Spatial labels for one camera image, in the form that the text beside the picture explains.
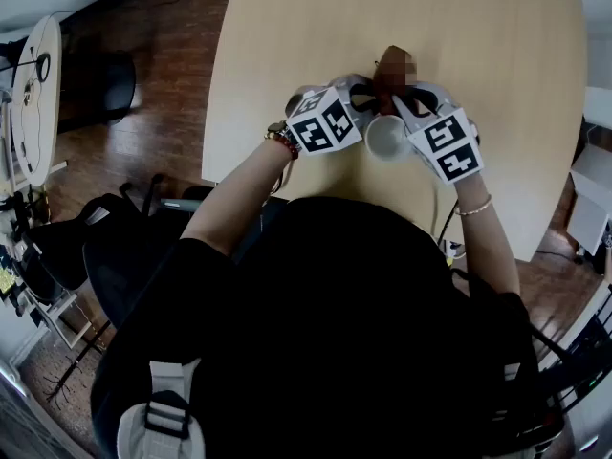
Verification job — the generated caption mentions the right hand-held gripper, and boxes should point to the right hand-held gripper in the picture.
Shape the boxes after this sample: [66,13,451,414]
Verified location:
[390,82,484,186]

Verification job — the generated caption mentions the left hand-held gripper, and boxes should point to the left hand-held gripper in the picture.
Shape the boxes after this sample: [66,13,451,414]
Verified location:
[285,75,383,158]

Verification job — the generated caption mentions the brown cloth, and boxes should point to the brown cloth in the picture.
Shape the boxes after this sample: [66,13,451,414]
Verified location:
[372,45,418,115]

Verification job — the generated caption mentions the white cup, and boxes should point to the white cup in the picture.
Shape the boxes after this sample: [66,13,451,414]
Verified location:
[364,114,415,162]

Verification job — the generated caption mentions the person's right forearm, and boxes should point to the person's right forearm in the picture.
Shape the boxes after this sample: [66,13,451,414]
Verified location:
[451,174,522,300]

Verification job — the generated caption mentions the person's left forearm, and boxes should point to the person's left forearm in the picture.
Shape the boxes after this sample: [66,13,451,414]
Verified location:
[179,136,300,260]

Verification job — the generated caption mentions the white cardboard boxes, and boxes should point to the white cardboard boxes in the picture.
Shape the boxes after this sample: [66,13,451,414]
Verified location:
[566,143,612,257]

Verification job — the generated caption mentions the person's black shirt torso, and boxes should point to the person's black shirt torso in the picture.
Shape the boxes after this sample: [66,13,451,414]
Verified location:
[90,196,541,459]

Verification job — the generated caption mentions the black round stool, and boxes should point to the black round stool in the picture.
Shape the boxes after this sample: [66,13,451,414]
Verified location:
[59,50,138,126]

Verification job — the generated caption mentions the black office chair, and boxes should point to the black office chair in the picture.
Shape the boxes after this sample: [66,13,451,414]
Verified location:
[23,174,211,329]

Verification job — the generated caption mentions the round white side table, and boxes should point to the round white side table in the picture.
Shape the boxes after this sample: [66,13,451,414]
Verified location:
[10,15,63,188]

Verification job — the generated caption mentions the beaded wrist bracelets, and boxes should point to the beaded wrist bracelets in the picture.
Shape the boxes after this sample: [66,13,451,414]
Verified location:
[263,120,301,161]

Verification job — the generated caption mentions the thin gold bracelet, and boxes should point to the thin gold bracelet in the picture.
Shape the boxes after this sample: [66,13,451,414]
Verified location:
[454,193,493,217]

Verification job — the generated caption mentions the white backpack strap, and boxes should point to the white backpack strap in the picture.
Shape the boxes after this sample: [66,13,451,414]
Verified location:
[117,357,207,459]

